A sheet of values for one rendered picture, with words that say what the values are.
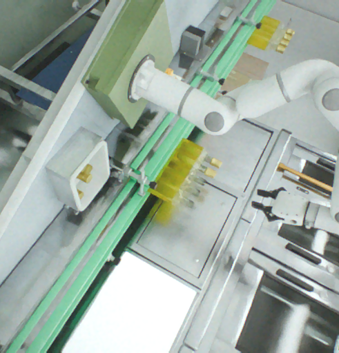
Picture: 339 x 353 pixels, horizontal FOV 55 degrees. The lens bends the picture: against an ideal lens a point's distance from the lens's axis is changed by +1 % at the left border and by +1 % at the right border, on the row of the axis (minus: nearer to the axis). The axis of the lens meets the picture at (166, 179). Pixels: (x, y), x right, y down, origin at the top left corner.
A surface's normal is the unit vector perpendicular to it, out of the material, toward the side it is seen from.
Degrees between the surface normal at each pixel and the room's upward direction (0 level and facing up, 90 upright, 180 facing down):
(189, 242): 90
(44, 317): 90
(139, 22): 90
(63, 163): 90
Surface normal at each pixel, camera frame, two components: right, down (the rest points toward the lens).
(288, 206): -0.27, -0.59
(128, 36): -0.11, -0.14
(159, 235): 0.09, -0.50
